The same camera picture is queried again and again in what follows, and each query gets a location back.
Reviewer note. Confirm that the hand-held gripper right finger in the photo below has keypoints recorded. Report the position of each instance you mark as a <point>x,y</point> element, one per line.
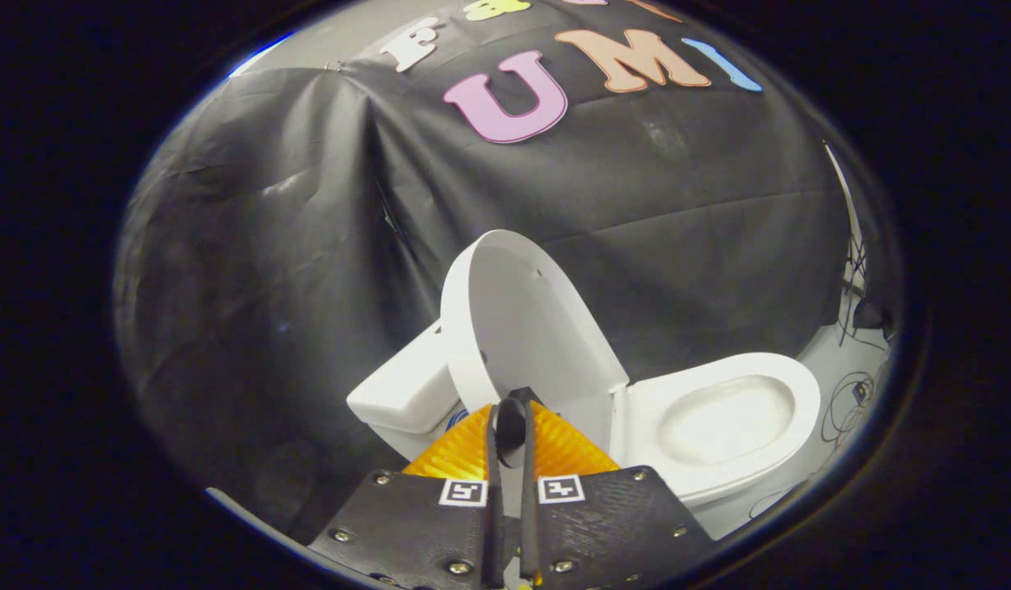
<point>612,524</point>

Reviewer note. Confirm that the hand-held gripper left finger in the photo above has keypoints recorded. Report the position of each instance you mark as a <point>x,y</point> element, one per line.
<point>423,533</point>

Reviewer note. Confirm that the black round lid tab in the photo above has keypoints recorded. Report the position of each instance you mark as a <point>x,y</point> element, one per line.
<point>510,430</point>

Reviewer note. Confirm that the white toilet lid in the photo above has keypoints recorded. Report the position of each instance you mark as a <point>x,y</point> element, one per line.
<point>530,328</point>

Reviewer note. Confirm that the white toilet tank cover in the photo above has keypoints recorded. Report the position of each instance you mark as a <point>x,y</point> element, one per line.
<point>403,389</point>

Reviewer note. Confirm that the white ceramic toilet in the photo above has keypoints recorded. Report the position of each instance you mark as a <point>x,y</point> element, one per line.
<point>723,426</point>

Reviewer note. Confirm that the black backdrop cloth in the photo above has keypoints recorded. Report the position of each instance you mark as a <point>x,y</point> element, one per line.
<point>677,205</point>

